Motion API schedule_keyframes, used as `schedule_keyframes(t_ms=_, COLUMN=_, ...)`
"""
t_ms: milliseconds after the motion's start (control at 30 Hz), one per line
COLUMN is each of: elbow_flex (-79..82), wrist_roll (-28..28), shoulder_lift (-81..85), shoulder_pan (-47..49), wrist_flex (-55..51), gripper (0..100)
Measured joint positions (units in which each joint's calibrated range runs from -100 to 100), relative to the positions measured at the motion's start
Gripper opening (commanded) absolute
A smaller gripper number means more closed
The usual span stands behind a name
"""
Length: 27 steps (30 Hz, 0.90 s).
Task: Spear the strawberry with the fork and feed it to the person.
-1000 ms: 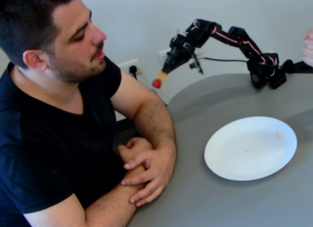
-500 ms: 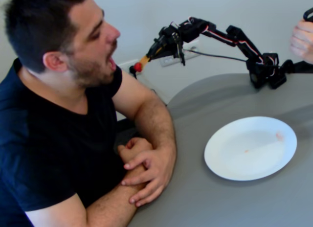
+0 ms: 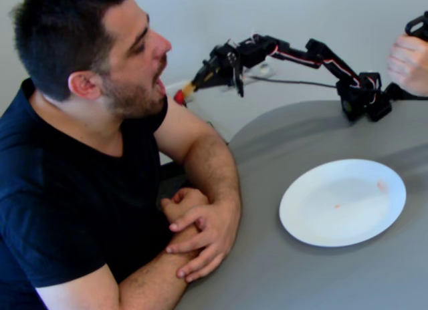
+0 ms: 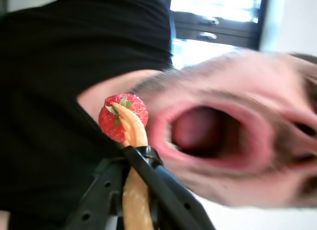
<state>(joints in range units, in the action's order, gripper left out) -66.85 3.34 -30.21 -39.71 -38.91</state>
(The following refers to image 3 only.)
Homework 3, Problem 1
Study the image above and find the dark-haired bearded man's head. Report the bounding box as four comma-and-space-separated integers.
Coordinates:
11, 0, 173, 120

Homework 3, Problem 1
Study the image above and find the man's left hand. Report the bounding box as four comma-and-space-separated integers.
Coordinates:
166, 202, 243, 284

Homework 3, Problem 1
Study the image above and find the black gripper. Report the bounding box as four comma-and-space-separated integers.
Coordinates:
192, 44, 247, 90

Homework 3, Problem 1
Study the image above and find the black t-shirt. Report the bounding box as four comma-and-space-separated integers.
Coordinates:
0, 77, 183, 310

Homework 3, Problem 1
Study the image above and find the man's right hand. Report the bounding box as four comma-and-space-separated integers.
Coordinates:
160, 188, 211, 224

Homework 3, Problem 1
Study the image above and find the black leader arm handle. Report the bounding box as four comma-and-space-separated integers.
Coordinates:
404, 11, 428, 42

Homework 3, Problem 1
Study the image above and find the operator's bare hand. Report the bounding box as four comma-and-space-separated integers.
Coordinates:
386, 32, 428, 98

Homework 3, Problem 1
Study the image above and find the white round plate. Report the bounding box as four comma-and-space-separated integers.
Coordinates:
279, 158, 407, 248

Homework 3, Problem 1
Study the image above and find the black camera cable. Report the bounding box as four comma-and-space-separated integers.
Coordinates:
245, 74, 339, 90

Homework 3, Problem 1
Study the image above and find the black clamp bar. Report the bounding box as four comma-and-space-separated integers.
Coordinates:
383, 82, 428, 102

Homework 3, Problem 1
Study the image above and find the white double wall socket panel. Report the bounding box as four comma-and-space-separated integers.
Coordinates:
245, 59, 278, 82

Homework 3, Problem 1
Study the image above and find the orange wooden fork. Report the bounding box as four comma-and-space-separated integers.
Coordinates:
182, 78, 199, 96

